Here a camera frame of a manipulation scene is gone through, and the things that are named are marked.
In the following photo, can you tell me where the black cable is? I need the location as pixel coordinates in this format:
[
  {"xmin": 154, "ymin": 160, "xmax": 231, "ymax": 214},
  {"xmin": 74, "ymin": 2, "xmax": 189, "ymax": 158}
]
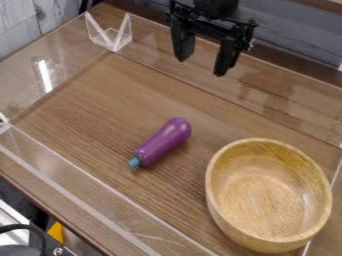
[{"xmin": 0, "ymin": 223, "xmax": 48, "ymax": 256}]

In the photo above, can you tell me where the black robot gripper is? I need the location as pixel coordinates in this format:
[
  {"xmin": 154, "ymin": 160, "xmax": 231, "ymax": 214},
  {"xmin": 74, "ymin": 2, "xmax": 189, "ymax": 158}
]
[{"xmin": 169, "ymin": 0, "xmax": 257, "ymax": 77}]

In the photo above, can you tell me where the black device with yellow label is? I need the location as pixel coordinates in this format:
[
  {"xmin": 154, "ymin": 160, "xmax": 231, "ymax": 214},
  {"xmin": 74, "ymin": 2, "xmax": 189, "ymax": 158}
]
[{"xmin": 0, "ymin": 221, "xmax": 78, "ymax": 256}]

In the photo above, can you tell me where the clear acrylic corner bracket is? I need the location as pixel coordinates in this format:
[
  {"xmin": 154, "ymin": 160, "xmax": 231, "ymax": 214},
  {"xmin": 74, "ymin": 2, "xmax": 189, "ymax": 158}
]
[{"xmin": 84, "ymin": 13, "xmax": 132, "ymax": 52}]

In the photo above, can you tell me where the brown wooden bowl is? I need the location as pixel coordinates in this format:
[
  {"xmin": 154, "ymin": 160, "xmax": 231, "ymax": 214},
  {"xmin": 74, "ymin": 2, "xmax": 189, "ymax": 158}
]
[{"xmin": 204, "ymin": 138, "xmax": 332, "ymax": 254}]

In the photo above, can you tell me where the purple toy eggplant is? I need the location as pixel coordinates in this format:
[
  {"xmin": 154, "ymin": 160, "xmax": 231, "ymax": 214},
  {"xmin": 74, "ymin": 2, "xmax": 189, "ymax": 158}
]
[{"xmin": 128, "ymin": 117, "xmax": 192, "ymax": 169}]

